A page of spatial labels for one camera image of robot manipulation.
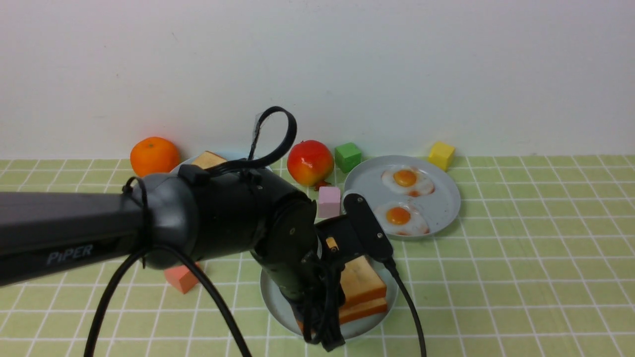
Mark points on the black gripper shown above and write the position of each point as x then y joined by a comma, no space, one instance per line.
317,308

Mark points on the orange mandarin fruit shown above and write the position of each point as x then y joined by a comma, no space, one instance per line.
154,155

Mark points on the back fried egg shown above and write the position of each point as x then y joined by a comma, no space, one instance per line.
407,181

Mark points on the grey plate with eggs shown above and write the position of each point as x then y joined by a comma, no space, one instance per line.
439,209

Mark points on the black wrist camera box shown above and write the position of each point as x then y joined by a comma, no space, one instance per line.
371,236

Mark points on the fried egg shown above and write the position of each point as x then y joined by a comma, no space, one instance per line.
401,219
407,181

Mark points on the red yellow pomegranate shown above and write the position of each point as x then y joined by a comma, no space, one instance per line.
310,163

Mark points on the green cube block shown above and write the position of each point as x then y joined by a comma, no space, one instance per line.
347,156

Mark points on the salmon red cube block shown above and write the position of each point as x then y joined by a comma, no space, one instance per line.
181,278

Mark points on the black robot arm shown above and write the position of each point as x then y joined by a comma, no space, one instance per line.
167,220

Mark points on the pink cube block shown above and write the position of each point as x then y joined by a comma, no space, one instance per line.
329,202

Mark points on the front fried egg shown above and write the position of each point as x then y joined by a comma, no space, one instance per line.
401,219

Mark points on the toast slice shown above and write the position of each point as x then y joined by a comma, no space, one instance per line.
207,160
361,283
364,317

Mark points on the empty light blue plate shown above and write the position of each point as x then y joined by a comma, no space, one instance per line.
282,312

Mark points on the yellow cube block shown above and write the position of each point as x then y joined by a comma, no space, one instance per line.
441,155

